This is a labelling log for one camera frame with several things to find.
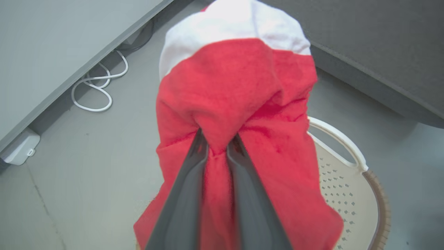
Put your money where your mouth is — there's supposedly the black floor cable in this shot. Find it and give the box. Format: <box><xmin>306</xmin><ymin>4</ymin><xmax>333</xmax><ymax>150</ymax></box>
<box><xmin>118</xmin><ymin>19</ymin><xmax>155</xmax><ymax>58</ymax></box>

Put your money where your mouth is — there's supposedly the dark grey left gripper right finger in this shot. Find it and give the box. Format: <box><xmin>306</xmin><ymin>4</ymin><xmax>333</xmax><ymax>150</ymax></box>
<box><xmin>226</xmin><ymin>134</ymin><xmax>294</xmax><ymax>250</ymax></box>

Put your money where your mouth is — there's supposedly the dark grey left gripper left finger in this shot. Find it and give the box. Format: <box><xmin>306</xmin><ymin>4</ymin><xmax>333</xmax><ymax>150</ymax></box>
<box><xmin>145</xmin><ymin>128</ymin><xmax>210</xmax><ymax>250</ymax></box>

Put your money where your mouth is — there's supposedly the grey fabric sofa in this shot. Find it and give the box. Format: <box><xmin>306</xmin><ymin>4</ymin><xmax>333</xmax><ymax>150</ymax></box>
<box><xmin>260</xmin><ymin>0</ymin><xmax>444</xmax><ymax>129</ymax></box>

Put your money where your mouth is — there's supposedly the white power box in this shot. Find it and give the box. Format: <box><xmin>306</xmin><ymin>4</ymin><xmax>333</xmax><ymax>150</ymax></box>
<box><xmin>0</xmin><ymin>127</ymin><xmax>41</xmax><ymax>166</ymax></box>

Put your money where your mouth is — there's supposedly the large white partition panel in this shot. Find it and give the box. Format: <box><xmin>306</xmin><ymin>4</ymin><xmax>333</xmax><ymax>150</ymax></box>
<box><xmin>0</xmin><ymin>0</ymin><xmax>174</xmax><ymax>153</ymax></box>

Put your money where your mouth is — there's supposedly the white looped cable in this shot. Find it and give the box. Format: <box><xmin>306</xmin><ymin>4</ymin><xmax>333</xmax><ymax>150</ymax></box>
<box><xmin>71</xmin><ymin>50</ymin><xmax>129</xmax><ymax>113</ymax></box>

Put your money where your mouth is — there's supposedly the cream plastic laundry basket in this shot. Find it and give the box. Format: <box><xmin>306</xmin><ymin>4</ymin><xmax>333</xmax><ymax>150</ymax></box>
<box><xmin>307</xmin><ymin>116</ymin><xmax>392</xmax><ymax>250</ymax></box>

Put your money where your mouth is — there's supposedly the red basketball jersey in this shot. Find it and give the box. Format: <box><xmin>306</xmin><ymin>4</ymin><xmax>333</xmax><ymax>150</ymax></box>
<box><xmin>134</xmin><ymin>0</ymin><xmax>344</xmax><ymax>250</ymax></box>

